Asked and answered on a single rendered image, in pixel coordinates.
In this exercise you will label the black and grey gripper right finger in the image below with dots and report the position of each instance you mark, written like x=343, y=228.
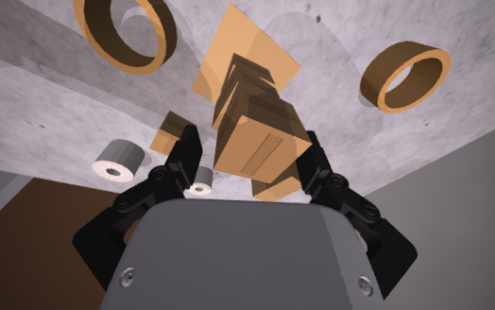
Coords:
x=390, y=254

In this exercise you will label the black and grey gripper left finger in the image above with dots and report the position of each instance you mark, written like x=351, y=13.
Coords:
x=100, y=242

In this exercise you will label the light wooden square board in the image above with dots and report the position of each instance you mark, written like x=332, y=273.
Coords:
x=237, y=33

